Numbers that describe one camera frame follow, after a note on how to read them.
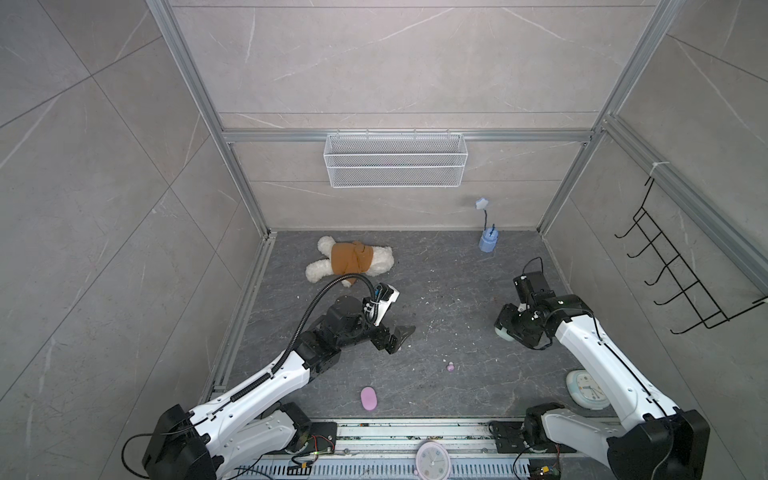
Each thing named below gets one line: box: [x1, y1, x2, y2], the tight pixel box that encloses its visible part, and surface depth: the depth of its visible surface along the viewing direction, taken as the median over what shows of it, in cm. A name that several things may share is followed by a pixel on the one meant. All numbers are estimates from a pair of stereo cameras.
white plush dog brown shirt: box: [305, 235, 395, 287], surface depth 103 cm
